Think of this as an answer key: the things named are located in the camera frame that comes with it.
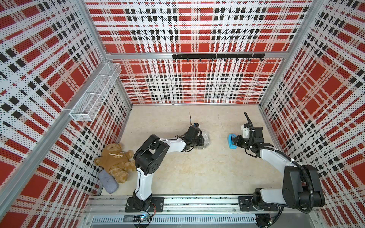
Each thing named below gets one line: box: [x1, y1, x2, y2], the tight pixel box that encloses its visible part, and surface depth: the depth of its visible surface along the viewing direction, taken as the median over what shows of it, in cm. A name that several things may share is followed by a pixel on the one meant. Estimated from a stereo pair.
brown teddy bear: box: [94, 142, 136, 184], surface depth 81 cm
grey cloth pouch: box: [98, 169, 120, 194], surface depth 80 cm
